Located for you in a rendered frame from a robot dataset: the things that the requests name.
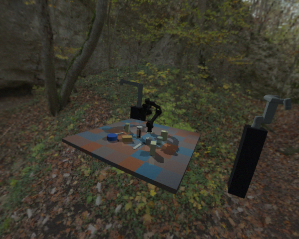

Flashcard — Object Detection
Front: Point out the pale green cylinder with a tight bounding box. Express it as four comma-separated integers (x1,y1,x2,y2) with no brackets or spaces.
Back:
156,136,163,145

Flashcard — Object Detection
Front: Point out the blue cylinder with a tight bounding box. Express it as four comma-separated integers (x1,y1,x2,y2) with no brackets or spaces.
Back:
107,133,117,141

